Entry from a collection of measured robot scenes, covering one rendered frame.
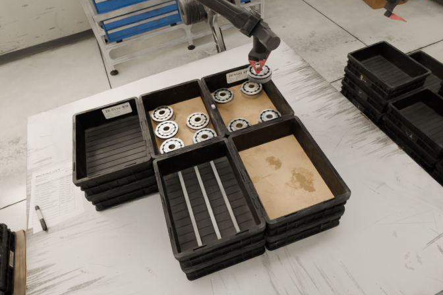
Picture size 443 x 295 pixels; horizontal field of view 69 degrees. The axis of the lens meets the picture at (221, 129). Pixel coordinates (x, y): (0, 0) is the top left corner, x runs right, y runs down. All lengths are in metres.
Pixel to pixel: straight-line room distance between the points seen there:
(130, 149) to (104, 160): 0.12
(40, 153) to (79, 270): 0.70
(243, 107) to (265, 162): 0.33
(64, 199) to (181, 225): 0.62
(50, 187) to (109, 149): 0.34
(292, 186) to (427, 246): 0.50
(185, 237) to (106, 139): 0.62
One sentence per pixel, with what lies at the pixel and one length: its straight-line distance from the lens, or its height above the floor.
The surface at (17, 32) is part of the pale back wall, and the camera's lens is 4.16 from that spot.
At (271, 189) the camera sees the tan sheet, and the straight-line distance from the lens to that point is 1.22.
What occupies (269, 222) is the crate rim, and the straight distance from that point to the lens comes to 1.05.
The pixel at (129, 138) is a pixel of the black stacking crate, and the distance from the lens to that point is 1.50.
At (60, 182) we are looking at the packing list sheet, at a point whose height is 0.70.
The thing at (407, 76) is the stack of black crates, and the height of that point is 0.49.
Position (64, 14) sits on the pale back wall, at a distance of 4.06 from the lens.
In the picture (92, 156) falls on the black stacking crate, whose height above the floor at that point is 0.83.
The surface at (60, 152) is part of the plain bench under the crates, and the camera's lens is 1.80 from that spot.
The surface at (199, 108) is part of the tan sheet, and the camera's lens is 1.53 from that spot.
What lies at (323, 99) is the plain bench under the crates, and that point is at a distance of 1.75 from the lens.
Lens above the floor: 1.87
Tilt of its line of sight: 47 degrees down
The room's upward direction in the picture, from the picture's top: 9 degrees counter-clockwise
